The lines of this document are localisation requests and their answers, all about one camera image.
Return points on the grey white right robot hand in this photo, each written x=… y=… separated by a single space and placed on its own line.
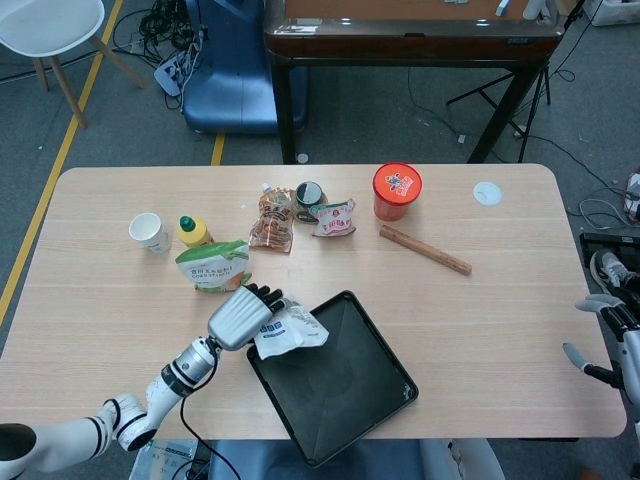
x=630 y=350

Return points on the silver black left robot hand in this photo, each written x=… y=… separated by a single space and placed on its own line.
x=237 y=315

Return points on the white sugar bag blue print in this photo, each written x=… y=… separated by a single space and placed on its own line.
x=285 y=332

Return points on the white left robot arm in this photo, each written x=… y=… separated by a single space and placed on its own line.
x=160 y=387

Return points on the brown bread snack packet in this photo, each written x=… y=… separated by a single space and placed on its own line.
x=272 y=220

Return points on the black rectangular plastic tray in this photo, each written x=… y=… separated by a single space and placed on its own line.
x=340 y=380

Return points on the pink white snack packet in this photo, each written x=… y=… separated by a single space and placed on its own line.
x=332 y=220

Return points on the green white corn starch pouch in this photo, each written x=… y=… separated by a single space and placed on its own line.
x=210 y=265

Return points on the grey white sneaker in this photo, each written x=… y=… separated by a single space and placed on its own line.
x=610 y=270

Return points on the yellow squeeze bottle green cap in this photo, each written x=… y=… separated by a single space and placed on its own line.
x=195 y=234

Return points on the black floor platform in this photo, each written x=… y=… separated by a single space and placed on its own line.
x=607 y=240

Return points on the stacked white paper cups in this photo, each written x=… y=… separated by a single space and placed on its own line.
x=147 y=230

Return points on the glass spice jar black lid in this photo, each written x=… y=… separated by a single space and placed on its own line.
x=307 y=195

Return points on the blue robot torso base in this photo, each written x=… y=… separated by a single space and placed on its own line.
x=260 y=460

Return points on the clear printed plastic bag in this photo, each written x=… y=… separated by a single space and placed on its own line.
x=160 y=457

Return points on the small white floor disc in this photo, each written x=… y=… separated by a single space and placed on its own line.
x=303 y=158

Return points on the white robot body cover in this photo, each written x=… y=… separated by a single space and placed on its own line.
x=465 y=460

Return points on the wooden rolling pin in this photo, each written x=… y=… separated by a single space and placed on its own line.
x=425 y=249

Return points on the orange red cylindrical tub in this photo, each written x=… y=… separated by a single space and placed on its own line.
x=397 y=185

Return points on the white round table grommet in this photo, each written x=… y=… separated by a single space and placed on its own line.
x=487 y=193

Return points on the blue chair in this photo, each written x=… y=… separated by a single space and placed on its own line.
x=235 y=75

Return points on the small tan floor scrap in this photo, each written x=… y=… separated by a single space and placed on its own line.
x=520 y=129

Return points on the white power strip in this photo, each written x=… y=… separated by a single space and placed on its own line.
x=167 y=75

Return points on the black tripod stand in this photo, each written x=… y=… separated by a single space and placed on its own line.
x=480 y=90

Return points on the dark wood mahjong table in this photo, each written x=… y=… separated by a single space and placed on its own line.
x=400 y=47

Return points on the white cardboard box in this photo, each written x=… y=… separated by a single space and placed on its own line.
x=617 y=12

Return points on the white chair wooden legs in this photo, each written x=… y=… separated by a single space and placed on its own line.
x=50 y=25

